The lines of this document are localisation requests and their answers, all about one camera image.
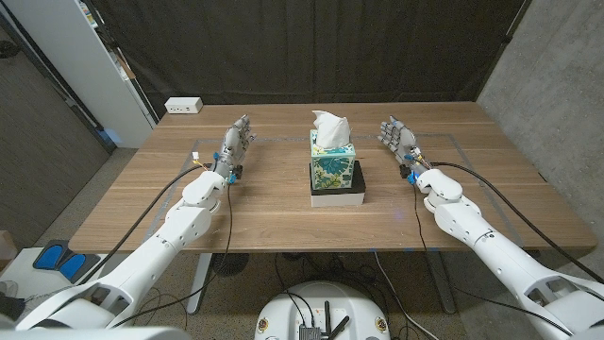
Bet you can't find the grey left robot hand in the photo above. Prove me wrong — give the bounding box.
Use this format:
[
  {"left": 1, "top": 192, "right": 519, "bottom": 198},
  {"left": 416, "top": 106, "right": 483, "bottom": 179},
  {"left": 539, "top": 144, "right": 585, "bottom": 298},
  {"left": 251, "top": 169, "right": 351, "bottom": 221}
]
[{"left": 212, "top": 113, "right": 258, "bottom": 178}]

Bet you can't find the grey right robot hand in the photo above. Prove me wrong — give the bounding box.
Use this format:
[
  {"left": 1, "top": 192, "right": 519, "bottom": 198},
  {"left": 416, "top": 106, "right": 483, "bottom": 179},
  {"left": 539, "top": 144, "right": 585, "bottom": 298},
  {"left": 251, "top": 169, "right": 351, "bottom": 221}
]
[{"left": 377, "top": 114, "right": 428, "bottom": 176}]

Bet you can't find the white tissue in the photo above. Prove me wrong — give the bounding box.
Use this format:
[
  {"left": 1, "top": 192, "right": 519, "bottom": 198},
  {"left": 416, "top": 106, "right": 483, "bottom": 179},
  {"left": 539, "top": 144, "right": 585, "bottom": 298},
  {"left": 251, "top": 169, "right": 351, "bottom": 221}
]
[{"left": 311, "top": 110, "right": 353, "bottom": 150}]

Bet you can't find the teal floral tissue box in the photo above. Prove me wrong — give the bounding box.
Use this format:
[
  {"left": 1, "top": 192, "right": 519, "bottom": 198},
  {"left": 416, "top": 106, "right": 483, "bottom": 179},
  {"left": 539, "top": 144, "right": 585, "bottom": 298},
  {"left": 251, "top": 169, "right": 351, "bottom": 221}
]
[{"left": 309, "top": 128, "right": 357, "bottom": 191}]

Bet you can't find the white power strip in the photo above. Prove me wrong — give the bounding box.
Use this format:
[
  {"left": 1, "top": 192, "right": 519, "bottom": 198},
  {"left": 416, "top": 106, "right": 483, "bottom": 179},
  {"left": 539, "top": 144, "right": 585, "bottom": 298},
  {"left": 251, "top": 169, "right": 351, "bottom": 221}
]
[{"left": 163, "top": 96, "right": 205, "bottom": 115}]

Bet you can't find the black curtain backdrop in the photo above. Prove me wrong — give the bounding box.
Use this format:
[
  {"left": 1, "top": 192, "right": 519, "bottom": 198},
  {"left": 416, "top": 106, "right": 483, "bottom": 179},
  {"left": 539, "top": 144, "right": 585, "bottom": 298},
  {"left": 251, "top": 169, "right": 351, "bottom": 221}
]
[{"left": 89, "top": 0, "right": 529, "bottom": 119}]

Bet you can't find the black round perforated disc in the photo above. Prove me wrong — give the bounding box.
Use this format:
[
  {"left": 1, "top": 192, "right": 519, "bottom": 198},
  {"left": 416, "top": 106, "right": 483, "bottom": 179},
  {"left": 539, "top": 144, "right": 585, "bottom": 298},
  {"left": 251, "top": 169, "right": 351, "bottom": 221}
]
[{"left": 210, "top": 253, "right": 250, "bottom": 278}]

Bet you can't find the white table leg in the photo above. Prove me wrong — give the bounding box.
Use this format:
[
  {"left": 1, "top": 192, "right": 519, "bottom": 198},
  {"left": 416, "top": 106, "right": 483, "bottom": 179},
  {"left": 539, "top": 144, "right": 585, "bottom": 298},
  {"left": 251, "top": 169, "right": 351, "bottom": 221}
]
[{"left": 186, "top": 253, "right": 213, "bottom": 315}]

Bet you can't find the dark metal curtain pole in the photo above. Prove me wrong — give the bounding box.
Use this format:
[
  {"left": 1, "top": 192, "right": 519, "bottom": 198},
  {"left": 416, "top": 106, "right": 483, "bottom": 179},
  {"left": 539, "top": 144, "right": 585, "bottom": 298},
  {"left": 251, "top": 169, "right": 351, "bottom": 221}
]
[{"left": 474, "top": 0, "right": 532, "bottom": 103}]

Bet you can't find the grey table leg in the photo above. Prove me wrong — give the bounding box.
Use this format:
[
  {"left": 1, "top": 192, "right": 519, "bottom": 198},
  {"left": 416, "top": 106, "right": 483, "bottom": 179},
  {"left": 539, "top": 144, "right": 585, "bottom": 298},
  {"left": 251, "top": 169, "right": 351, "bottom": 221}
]
[{"left": 424, "top": 251, "right": 458, "bottom": 315}]

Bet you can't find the white shelf cabinet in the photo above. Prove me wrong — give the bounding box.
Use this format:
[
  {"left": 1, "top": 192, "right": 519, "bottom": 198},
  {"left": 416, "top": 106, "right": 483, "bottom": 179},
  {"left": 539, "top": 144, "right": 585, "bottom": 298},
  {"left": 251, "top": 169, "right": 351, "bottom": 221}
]
[{"left": 2, "top": 0, "right": 157, "bottom": 150}]

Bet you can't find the white robot torso base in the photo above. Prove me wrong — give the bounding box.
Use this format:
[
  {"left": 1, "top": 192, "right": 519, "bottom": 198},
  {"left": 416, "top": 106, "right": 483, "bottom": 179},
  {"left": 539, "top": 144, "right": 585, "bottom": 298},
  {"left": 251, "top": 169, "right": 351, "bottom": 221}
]
[{"left": 253, "top": 280, "right": 392, "bottom": 340}]

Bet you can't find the blue foot pedal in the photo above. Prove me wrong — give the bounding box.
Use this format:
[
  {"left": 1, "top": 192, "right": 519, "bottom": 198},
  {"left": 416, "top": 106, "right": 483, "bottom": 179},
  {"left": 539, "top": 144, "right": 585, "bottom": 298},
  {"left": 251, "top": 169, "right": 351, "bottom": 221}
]
[
  {"left": 59, "top": 252, "right": 101, "bottom": 283},
  {"left": 31, "top": 239, "right": 71, "bottom": 271}
]

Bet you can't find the white floor board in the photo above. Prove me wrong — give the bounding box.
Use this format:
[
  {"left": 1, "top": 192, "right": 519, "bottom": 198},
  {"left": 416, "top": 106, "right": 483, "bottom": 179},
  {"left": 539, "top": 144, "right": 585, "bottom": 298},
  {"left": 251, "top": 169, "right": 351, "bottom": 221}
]
[{"left": 0, "top": 246, "right": 112, "bottom": 303}]

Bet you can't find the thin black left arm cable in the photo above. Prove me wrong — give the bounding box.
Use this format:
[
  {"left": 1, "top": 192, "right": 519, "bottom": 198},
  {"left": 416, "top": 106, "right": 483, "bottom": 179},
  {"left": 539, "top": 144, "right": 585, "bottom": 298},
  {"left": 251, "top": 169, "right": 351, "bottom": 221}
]
[{"left": 110, "top": 182, "right": 235, "bottom": 330}]

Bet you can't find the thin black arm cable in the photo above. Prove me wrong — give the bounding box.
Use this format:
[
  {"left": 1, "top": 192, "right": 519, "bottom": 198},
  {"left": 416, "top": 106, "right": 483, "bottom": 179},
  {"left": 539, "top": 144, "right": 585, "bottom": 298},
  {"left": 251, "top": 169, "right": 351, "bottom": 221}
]
[
  {"left": 412, "top": 182, "right": 575, "bottom": 337},
  {"left": 110, "top": 182, "right": 235, "bottom": 330}
]

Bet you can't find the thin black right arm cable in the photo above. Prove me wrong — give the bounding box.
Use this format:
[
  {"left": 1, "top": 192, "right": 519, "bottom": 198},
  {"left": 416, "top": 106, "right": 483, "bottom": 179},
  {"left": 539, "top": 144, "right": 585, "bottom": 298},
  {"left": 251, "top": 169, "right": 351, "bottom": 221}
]
[{"left": 412, "top": 182, "right": 575, "bottom": 337}]

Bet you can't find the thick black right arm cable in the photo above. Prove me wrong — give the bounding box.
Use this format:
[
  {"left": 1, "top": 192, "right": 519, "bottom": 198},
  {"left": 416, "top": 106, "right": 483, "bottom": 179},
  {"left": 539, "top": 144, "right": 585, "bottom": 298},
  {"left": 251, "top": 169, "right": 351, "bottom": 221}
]
[{"left": 431, "top": 161, "right": 604, "bottom": 284}]

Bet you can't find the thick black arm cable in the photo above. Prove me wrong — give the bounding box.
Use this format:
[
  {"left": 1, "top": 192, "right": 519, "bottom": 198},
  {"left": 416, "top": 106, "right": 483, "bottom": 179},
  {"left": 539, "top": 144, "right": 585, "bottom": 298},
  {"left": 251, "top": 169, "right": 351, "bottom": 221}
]
[
  {"left": 75, "top": 162, "right": 211, "bottom": 287},
  {"left": 431, "top": 161, "right": 604, "bottom": 284}
]

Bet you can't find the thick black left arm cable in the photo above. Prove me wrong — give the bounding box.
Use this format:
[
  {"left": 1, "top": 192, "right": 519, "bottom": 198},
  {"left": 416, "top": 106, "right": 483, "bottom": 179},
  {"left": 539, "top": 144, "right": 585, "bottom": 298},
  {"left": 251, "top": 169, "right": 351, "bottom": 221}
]
[{"left": 75, "top": 162, "right": 211, "bottom": 287}]

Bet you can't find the black floor cable bundle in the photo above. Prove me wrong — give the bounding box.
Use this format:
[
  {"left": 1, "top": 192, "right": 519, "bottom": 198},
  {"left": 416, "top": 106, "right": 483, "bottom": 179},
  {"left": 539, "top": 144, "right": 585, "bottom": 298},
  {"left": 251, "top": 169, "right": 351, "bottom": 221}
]
[{"left": 273, "top": 252, "right": 378, "bottom": 303}]

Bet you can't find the white floor cable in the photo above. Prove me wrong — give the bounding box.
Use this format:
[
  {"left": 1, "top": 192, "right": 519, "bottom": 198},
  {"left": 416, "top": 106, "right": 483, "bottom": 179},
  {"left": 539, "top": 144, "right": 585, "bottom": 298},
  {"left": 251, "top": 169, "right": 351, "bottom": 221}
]
[{"left": 374, "top": 251, "right": 440, "bottom": 340}]

